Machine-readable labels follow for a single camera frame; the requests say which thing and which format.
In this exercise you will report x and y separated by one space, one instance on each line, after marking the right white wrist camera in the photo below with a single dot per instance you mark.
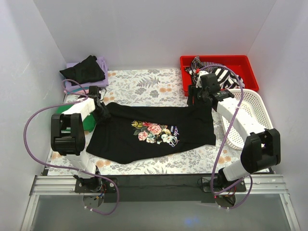
200 74

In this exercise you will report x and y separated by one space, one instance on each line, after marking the folded teal shirt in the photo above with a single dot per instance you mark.
70 87

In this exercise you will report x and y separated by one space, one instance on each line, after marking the folded green shirt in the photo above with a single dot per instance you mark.
88 123

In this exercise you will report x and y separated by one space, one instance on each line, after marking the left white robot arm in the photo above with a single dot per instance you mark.
67 131

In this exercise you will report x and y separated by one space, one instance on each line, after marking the folded lavender shirt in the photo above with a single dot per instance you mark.
102 63

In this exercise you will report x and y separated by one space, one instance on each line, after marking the white perforated plastic basket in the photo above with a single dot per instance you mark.
255 106

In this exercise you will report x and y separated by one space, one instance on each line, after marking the folded pink shirt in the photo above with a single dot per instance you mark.
77 91

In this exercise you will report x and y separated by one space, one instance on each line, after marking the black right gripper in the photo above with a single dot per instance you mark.
192 95

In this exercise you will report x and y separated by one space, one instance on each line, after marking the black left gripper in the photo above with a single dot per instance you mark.
104 113

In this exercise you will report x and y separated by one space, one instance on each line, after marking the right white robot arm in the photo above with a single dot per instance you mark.
262 146

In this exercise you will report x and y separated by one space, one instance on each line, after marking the aluminium frame rail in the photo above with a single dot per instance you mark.
66 185

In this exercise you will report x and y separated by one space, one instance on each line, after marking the floral patterned table mat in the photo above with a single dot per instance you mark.
157 88

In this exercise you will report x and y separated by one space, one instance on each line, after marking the folded black shirt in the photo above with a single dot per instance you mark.
87 71

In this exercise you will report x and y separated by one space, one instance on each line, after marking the black floral print t-shirt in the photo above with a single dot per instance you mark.
135 133

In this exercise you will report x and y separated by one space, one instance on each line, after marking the black white striped shirt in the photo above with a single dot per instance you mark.
226 79

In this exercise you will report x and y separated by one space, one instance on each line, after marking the red plastic tray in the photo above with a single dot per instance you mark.
238 63

